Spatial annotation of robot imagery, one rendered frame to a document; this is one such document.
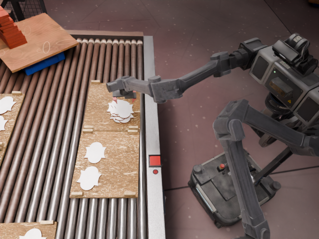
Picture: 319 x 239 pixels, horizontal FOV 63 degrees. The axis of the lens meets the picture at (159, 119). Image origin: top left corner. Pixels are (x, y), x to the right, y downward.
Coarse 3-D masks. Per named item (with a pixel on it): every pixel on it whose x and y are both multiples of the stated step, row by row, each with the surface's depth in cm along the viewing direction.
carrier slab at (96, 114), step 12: (96, 84) 182; (96, 96) 175; (108, 96) 176; (96, 108) 169; (108, 108) 170; (132, 108) 171; (84, 120) 162; (96, 120) 163; (108, 120) 164; (132, 120) 165
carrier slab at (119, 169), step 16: (80, 144) 152; (112, 144) 153; (128, 144) 154; (80, 160) 146; (112, 160) 147; (128, 160) 148; (112, 176) 141; (128, 176) 142; (96, 192) 135; (112, 192) 136
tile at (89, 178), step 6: (90, 168) 142; (96, 168) 142; (84, 174) 140; (90, 174) 140; (96, 174) 140; (78, 180) 137; (84, 180) 138; (90, 180) 138; (96, 180) 138; (84, 186) 136; (90, 186) 136
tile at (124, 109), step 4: (120, 104) 164; (124, 104) 164; (128, 104) 164; (132, 104) 164; (116, 108) 161; (120, 108) 162; (124, 108) 162; (128, 108) 162; (116, 112) 159; (120, 112) 160; (124, 112) 160; (128, 112) 160; (132, 112) 160; (120, 116) 158; (124, 116) 158; (128, 116) 158
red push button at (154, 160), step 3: (150, 156) 151; (153, 156) 151; (156, 156) 151; (159, 156) 151; (150, 159) 150; (153, 159) 150; (156, 159) 150; (159, 159) 150; (150, 162) 149; (153, 162) 149; (156, 162) 149; (159, 162) 149
